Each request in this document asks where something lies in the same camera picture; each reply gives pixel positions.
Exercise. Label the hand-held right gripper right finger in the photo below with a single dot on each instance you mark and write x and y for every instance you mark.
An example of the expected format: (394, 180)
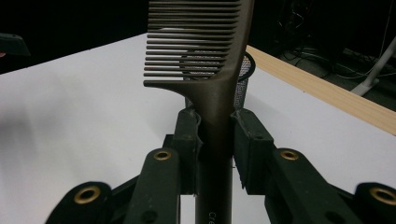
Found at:
(252, 149)

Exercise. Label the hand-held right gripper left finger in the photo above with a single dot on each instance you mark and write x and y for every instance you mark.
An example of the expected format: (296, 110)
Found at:
(185, 146)

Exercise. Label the black mesh pen holder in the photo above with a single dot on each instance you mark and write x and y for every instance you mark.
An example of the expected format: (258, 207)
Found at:
(246, 77)

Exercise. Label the white metal stand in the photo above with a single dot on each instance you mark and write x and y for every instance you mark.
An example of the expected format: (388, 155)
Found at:
(373, 73)

